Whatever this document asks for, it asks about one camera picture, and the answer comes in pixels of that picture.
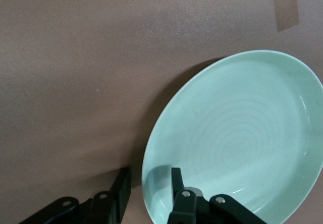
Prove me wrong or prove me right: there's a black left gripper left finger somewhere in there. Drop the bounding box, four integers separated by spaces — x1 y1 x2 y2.
19 167 132 224

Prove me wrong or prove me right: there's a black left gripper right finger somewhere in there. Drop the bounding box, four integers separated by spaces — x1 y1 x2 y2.
168 167 263 224

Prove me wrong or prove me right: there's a pale green round plate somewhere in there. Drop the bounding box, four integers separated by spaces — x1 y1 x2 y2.
141 49 323 224

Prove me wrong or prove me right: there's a small brown tape patch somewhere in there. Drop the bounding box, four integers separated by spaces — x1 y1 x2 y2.
272 0 300 32

